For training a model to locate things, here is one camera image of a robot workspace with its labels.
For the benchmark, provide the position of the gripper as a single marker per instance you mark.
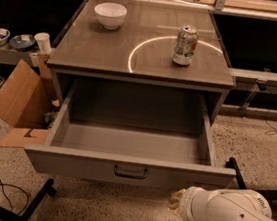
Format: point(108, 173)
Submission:
point(186, 202)

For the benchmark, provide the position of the grey top drawer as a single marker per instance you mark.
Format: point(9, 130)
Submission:
point(128, 133)

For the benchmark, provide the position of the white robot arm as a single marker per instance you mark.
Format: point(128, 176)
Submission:
point(198, 204)

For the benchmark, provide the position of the grey drawer cabinet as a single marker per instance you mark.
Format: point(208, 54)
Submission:
point(142, 48)

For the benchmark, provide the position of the crushed soda can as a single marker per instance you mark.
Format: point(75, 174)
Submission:
point(186, 43)

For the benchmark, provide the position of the brown cardboard box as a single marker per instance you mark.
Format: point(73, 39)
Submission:
point(25, 98)

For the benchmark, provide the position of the white ceramic bowl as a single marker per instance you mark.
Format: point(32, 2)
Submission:
point(110, 15)

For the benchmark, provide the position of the white paper cup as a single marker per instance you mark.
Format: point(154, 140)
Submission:
point(43, 41)

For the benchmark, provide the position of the blue patterned bowl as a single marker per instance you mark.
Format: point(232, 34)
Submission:
point(22, 42)

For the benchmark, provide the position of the metal shelf rail right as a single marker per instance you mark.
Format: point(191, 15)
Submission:
point(254, 93)

